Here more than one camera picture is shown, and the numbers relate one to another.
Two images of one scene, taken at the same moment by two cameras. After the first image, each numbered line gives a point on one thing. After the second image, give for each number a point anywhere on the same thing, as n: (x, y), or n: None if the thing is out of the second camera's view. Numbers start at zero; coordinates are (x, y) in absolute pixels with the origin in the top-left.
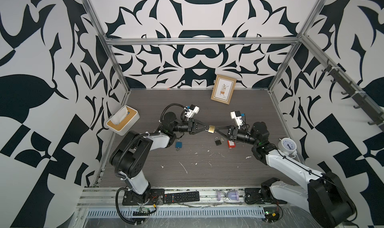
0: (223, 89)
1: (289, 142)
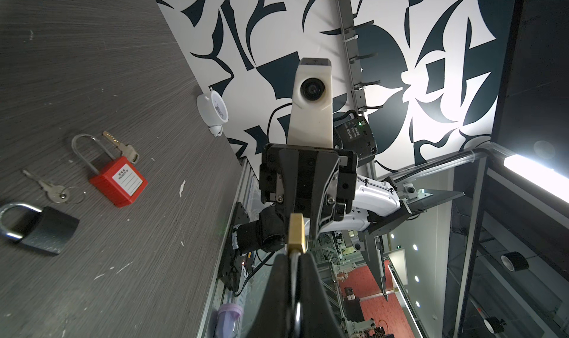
0: None
1: (213, 110)
